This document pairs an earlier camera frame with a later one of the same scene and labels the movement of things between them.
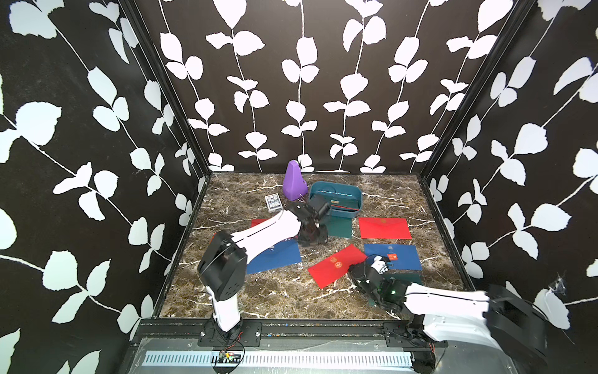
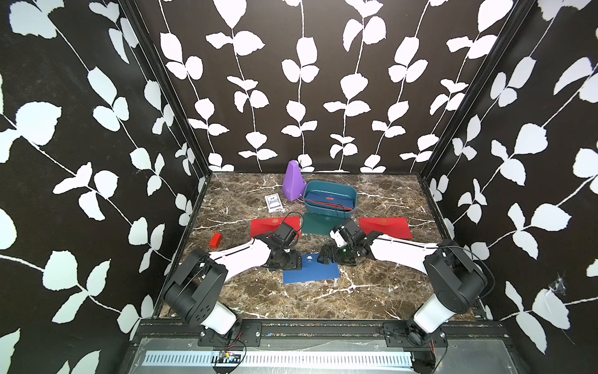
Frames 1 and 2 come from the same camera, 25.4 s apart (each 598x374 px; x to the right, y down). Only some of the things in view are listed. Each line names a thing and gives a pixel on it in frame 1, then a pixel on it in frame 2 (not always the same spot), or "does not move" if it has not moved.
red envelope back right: [385, 228] does not move
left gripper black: [322, 237] → [295, 262]
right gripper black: [353, 269] → [324, 250]
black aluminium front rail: [372, 334] does not move
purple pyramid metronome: [294, 187] does not move
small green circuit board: [226, 357] does not move
